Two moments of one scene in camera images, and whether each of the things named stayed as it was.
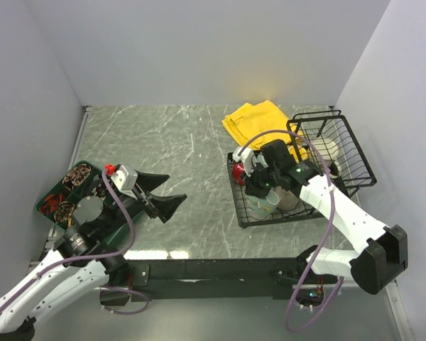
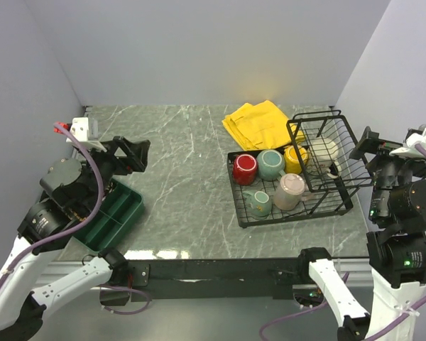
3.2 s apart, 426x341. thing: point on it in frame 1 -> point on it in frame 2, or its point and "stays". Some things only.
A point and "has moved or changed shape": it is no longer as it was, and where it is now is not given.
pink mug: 287,201 stays
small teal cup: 261,208 has moved or changed shape
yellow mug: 303,153 stays
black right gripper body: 262,180 -> 388,168
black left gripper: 165,205 -> 137,153
